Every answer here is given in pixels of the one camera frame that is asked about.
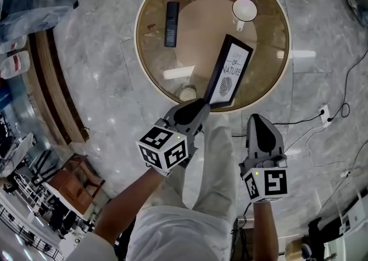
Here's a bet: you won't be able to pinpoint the brown wooden stool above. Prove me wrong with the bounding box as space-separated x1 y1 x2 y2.
47 153 106 216

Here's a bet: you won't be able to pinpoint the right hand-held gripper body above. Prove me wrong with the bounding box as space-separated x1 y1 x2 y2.
239 153 289 204

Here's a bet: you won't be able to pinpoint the person's white shirt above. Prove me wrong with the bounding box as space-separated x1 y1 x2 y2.
64 205 241 261

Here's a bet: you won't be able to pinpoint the black metal railing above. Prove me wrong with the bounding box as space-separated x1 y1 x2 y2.
0 206 66 261

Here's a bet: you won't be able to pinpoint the black remote control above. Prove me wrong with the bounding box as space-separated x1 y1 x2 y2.
163 1 180 48

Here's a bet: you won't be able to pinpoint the person's left forearm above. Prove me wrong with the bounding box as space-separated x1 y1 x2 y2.
93 166 171 247

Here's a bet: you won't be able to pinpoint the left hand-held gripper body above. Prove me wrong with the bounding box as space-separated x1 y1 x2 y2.
136 117 200 179

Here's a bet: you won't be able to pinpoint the white mug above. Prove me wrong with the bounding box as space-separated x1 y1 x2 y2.
231 0 258 32

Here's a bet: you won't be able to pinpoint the person's right forearm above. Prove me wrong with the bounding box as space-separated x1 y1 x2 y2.
252 200 281 261

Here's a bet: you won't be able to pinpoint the person's light trousers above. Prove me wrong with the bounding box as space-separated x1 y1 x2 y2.
191 123 240 222

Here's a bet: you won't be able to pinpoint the round glass coffee table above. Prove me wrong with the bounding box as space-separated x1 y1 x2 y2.
134 0 292 114

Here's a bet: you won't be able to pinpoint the curved wooden slat bench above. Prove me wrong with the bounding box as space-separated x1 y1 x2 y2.
27 28 90 147

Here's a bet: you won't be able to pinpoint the person's white left shoe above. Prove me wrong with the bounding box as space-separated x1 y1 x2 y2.
178 85 198 102

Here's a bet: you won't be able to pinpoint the white power strip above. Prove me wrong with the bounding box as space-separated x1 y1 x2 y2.
318 104 332 127

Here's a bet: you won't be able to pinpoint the black metal stand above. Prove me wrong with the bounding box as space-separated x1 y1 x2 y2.
28 149 60 187

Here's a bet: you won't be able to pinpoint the black framed nature print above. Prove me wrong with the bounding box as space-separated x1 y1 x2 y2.
204 34 255 109

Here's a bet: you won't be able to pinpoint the black floor cable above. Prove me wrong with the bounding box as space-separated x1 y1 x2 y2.
320 139 368 212
326 54 368 123
231 112 325 139

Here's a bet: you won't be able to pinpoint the clear red-label water jug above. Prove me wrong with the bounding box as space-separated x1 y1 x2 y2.
0 35 27 54
0 50 31 80

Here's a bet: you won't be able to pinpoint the white floor cable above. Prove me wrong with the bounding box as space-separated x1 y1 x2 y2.
304 126 368 169
283 124 323 154

